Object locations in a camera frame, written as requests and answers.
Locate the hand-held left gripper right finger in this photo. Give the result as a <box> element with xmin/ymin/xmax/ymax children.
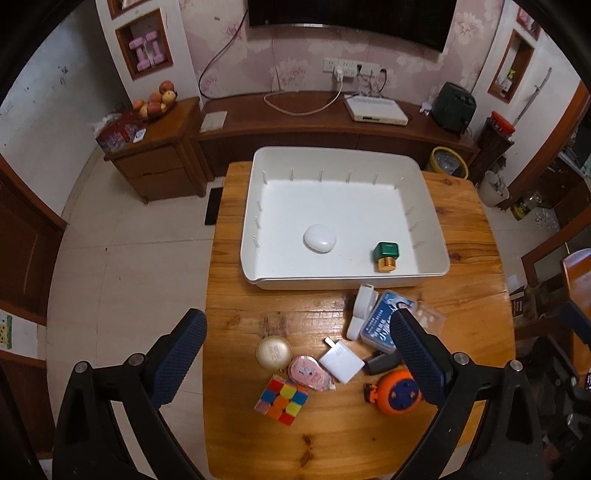
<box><xmin>390</xmin><ymin>308</ymin><xmax>543</xmax><ymax>480</ymax></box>

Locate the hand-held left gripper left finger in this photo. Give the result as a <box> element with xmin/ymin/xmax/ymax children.
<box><xmin>53</xmin><ymin>308</ymin><xmax>208</xmax><ymax>480</ymax></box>

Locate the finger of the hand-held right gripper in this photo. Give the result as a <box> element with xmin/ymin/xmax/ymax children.
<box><xmin>561</xmin><ymin>300</ymin><xmax>591</xmax><ymax>335</ymax></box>

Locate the orange tape measure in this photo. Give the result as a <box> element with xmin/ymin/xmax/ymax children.
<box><xmin>363</xmin><ymin>369</ymin><xmax>423</xmax><ymax>417</ymax></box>

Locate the white charger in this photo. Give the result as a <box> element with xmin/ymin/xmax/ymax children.
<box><xmin>320</xmin><ymin>339</ymin><xmax>365</xmax><ymax>385</ymax></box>

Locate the pink tape dispenser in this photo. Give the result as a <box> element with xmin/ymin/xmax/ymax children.
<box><xmin>287</xmin><ymin>355</ymin><xmax>337</xmax><ymax>392</ymax></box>

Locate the colourful puzzle cube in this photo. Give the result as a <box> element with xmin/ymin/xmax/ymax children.
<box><xmin>253</xmin><ymin>374</ymin><xmax>309</xmax><ymax>426</ymax></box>

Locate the white plastic tray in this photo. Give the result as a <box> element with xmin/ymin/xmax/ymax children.
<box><xmin>240</xmin><ymin>146</ymin><xmax>451</xmax><ymax>291</ymax></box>

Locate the small black device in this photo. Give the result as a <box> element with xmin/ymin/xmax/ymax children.
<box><xmin>364</xmin><ymin>351</ymin><xmax>402</xmax><ymax>376</ymax></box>

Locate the clear plastic holder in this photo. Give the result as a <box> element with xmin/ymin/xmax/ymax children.
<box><xmin>413</xmin><ymin>302</ymin><xmax>448</xmax><ymax>334</ymax></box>

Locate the blue card box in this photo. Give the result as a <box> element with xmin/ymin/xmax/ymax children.
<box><xmin>360</xmin><ymin>290</ymin><xmax>416</xmax><ymax>354</ymax></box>

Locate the wooden chair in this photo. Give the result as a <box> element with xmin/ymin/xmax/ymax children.
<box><xmin>522</xmin><ymin>249</ymin><xmax>591</xmax><ymax>333</ymax></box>

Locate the white flat device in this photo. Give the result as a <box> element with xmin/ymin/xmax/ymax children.
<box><xmin>346</xmin><ymin>284</ymin><xmax>380</xmax><ymax>341</ymax></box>

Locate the gold round tin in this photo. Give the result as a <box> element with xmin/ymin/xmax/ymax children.
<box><xmin>255</xmin><ymin>336</ymin><xmax>293</xmax><ymax>371</ymax></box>

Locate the white oval case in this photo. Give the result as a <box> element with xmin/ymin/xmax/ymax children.
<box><xmin>303</xmin><ymin>223</ymin><xmax>338</xmax><ymax>254</ymax></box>

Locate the black floor mat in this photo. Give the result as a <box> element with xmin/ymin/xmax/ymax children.
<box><xmin>204</xmin><ymin>187</ymin><xmax>225</xmax><ymax>227</ymax></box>

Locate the white bucket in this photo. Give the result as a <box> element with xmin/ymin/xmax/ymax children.
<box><xmin>478</xmin><ymin>171</ymin><xmax>509</xmax><ymax>207</ymax></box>

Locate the yellow rimmed bin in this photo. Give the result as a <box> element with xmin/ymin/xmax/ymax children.
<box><xmin>428</xmin><ymin>146</ymin><xmax>469</xmax><ymax>178</ymax></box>

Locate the wooden drawer cabinet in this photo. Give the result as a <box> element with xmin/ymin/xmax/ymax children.
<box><xmin>104</xmin><ymin>97</ymin><xmax>208</xmax><ymax>204</ymax></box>

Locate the wooden door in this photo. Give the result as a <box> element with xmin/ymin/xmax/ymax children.
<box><xmin>0</xmin><ymin>157</ymin><xmax>68</xmax><ymax>324</ymax></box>

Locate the red lidded jar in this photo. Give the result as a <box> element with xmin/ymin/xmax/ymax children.
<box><xmin>485</xmin><ymin>111</ymin><xmax>515</xmax><ymax>144</ymax></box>

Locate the long metal rod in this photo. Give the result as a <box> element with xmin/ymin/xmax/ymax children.
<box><xmin>515</xmin><ymin>68</ymin><xmax>552</xmax><ymax>123</ymax></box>

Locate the red patterned box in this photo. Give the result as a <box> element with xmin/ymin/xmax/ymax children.
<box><xmin>95</xmin><ymin>113</ymin><xmax>141</xmax><ymax>154</ymax></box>

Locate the white flat pad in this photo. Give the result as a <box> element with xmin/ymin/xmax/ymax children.
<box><xmin>200</xmin><ymin>111</ymin><xmax>228</xmax><ymax>134</ymax></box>

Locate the white set-top box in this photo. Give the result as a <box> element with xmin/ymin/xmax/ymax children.
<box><xmin>344</xmin><ymin>93</ymin><xmax>411</xmax><ymax>126</ymax></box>

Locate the long wooden television stand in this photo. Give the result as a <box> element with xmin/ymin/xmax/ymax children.
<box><xmin>191</xmin><ymin>91</ymin><xmax>481</xmax><ymax>181</ymax></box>

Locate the dark box appliance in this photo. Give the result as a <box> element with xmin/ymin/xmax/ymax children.
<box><xmin>435</xmin><ymin>82</ymin><xmax>477</xmax><ymax>136</ymax></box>

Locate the pile of fruit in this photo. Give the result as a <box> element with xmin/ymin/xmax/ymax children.
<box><xmin>133</xmin><ymin>80</ymin><xmax>178</xmax><ymax>121</ymax></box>

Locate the black television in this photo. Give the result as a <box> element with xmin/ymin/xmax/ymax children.
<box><xmin>248</xmin><ymin>0</ymin><xmax>458</xmax><ymax>54</ymax></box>

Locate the white cable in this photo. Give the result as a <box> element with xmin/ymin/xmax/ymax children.
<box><xmin>264</xmin><ymin>69</ymin><xmax>345</xmax><ymax>116</ymax></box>

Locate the white wall socket strip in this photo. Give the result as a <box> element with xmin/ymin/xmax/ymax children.
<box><xmin>322</xmin><ymin>58</ymin><xmax>389</xmax><ymax>77</ymax></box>

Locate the black cable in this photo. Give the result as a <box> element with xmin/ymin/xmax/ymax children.
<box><xmin>198</xmin><ymin>9</ymin><xmax>250</xmax><ymax>99</ymax></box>

